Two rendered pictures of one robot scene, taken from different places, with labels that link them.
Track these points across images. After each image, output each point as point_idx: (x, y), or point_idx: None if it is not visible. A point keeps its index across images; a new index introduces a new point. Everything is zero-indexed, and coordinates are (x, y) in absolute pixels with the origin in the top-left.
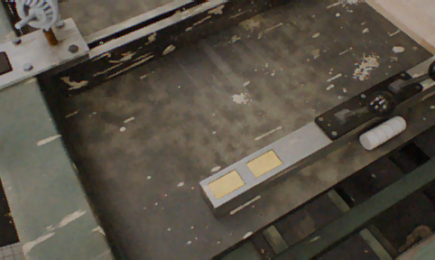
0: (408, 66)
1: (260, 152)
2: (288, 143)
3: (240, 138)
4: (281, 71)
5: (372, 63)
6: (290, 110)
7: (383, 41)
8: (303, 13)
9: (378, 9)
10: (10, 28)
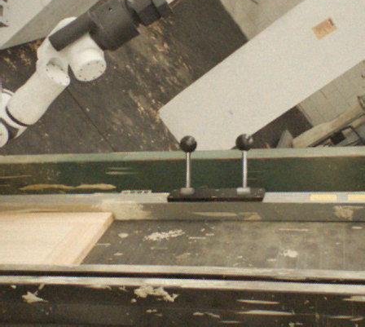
0: (137, 225)
1: (319, 201)
2: (295, 198)
3: (318, 234)
4: (230, 255)
5: (156, 235)
6: (259, 234)
7: (122, 242)
8: None
9: (81, 258)
10: None
